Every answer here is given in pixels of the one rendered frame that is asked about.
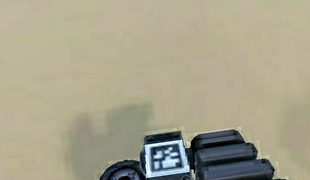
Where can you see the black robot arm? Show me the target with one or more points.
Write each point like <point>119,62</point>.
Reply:
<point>226,154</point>

